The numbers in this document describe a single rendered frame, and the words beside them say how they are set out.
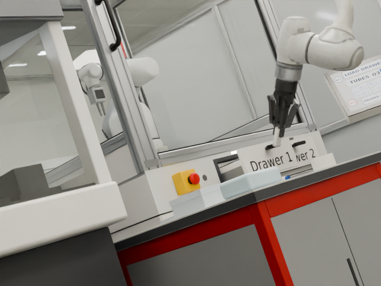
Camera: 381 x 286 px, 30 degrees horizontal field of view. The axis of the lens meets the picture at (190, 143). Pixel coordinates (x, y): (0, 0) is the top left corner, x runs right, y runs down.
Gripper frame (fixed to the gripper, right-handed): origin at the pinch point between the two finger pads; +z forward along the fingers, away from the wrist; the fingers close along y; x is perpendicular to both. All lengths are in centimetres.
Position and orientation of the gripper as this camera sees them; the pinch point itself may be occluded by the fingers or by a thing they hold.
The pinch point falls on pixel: (278, 136)
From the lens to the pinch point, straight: 248.6
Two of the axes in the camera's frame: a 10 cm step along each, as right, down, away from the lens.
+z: -1.2, 9.5, 2.9
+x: -6.7, 1.4, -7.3
